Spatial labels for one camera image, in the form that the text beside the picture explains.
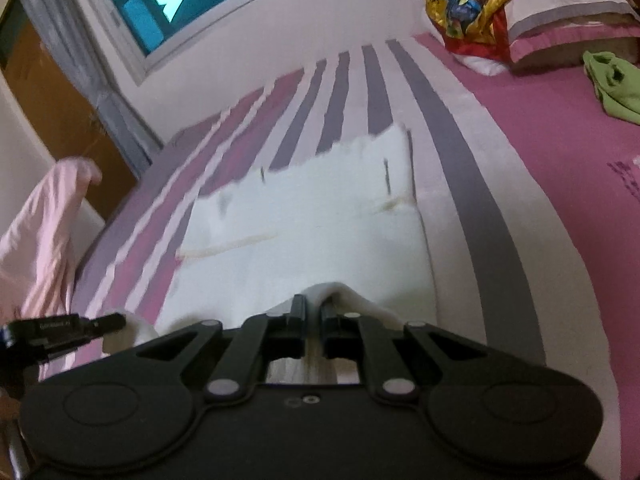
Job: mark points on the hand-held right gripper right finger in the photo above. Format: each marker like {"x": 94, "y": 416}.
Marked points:
{"x": 327, "y": 322}

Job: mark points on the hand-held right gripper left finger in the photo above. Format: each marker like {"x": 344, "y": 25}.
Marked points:
{"x": 300, "y": 312}

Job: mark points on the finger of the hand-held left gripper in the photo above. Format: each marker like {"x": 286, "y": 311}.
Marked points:
{"x": 107, "y": 323}

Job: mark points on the white long-sleeved sweater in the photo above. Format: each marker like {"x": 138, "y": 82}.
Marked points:
{"x": 300, "y": 220}

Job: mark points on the pale pink cloth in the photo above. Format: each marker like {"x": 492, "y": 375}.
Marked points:
{"x": 40, "y": 230}

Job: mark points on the brown wooden door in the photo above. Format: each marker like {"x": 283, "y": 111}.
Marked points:
{"x": 50, "y": 110}

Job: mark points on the pink grey striped bed sheet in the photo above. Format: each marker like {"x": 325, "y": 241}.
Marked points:
{"x": 550, "y": 220}

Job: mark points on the grey curtain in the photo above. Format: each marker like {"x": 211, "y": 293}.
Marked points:
{"x": 65, "y": 60}

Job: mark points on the white pillow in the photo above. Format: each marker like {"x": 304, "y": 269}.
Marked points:
{"x": 482, "y": 65}

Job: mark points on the sliding glass window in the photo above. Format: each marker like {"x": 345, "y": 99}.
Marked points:
{"x": 150, "y": 10}

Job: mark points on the colourful printed blanket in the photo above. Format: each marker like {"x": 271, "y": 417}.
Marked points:
{"x": 460, "y": 5}

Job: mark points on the green garment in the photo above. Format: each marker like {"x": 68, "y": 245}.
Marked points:
{"x": 617, "y": 85}

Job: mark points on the pink grey striped pillow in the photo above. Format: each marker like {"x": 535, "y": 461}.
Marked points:
{"x": 560, "y": 25}

